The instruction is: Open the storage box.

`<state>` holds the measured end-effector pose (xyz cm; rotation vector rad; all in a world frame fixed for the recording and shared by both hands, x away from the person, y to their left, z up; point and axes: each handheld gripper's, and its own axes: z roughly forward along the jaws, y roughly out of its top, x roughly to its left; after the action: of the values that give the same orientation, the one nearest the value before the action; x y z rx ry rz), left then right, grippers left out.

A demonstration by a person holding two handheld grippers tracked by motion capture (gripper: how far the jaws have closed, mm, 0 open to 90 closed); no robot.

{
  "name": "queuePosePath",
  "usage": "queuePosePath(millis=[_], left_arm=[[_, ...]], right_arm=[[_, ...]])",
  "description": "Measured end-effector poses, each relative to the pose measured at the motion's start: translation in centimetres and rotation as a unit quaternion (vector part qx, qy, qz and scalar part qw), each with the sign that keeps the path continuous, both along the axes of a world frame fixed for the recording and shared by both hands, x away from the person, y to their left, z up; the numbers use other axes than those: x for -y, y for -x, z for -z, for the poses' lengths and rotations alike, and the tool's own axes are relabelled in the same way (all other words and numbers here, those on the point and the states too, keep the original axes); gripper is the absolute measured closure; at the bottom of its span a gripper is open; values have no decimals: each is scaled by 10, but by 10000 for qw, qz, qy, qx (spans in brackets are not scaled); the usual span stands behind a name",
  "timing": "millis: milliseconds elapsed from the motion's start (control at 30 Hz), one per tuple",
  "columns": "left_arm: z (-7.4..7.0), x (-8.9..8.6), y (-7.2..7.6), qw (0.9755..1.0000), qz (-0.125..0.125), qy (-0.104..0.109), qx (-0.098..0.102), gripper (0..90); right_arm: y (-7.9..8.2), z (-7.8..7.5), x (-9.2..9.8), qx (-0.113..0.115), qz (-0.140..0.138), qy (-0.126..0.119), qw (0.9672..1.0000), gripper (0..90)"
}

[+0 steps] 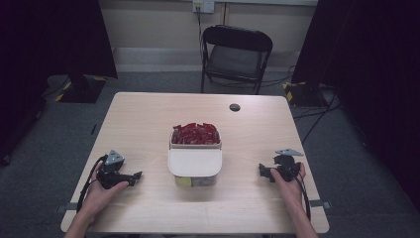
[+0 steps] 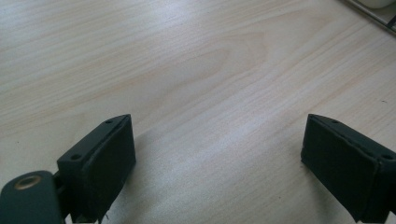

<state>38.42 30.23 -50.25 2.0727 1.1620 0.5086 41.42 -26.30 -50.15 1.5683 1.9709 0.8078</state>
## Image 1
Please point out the grey table bracket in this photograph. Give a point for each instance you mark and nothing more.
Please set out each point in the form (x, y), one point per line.
(321, 204)
(66, 207)

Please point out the pile of red packets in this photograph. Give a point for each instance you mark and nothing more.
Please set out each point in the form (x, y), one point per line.
(195, 134)

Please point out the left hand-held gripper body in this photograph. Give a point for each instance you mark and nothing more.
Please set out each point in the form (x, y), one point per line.
(114, 159)

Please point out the white wall outlet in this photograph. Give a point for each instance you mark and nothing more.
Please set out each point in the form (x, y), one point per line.
(203, 6)

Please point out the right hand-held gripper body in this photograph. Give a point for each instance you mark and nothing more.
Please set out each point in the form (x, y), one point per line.
(286, 165)

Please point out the black folding chair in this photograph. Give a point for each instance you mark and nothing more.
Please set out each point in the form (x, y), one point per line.
(236, 56)

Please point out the black stand base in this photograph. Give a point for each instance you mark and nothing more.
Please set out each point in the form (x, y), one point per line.
(82, 89)
(302, 94)

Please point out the clear plastic container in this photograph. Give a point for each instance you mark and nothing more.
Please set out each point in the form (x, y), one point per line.
(195, 165)

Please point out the person's left hand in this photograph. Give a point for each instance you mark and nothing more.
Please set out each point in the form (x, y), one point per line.
(99, 195)

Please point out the white container lid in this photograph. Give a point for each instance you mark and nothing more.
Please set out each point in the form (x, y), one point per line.
(194, 162)

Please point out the dark curtain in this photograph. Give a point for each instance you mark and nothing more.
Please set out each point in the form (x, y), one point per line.
(373, 82)
(39, 66)

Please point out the person's right hand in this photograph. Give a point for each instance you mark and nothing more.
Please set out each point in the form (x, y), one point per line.
(290, 190)

